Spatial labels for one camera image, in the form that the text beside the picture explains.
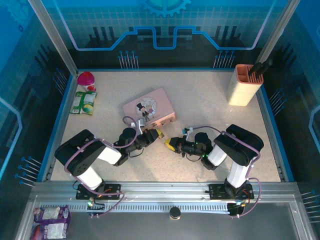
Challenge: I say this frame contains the pink tin box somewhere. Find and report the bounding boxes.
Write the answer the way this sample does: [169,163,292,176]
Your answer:
[122,86,177,129]

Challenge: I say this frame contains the black round knob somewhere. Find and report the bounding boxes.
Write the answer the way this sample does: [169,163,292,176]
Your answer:
[169,206,182,221]

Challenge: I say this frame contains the green snack packet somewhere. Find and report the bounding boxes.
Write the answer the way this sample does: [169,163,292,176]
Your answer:
[69,90,98,116]

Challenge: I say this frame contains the cream utensil holder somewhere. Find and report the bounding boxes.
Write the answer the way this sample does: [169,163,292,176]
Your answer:
[226,63,265,107]

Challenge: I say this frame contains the bottle with pink cap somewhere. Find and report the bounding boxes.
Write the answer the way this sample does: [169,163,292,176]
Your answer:
[76,71,97,93]

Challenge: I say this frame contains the black utensils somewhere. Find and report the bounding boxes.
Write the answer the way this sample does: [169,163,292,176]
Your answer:
[248,58,274,77]

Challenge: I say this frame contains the purple snack packet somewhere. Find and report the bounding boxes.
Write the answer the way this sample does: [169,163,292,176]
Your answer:
[29,204,72,240]

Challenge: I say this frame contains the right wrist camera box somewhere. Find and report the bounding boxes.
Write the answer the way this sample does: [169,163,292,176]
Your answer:
[181,126,194,138]

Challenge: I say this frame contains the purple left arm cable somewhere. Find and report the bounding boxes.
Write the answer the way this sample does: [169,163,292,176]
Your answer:
[63,115,139,219]

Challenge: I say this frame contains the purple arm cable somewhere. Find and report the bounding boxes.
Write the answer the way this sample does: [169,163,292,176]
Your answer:
[63,115,139,219]
[191,125,262,219]

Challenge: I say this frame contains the aluminium mounting rail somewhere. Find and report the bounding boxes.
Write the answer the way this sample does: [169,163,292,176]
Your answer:
[29,180,299,200]

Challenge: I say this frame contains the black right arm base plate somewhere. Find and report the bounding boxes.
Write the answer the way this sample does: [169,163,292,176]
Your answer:
[208,182,255,201]

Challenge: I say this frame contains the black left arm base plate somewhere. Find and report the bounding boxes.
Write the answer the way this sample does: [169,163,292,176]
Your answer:
[75,183,122,201]

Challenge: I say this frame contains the slotted cable duct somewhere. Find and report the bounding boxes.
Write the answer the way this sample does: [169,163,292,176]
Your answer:
[39,203,231,214]

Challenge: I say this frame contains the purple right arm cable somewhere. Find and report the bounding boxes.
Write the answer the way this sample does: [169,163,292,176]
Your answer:
[191,125,262,219]

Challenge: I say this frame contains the aluminium frame post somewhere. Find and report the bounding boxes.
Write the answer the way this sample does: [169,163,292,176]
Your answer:
[26,0,81,76]
[256,0,301,66]

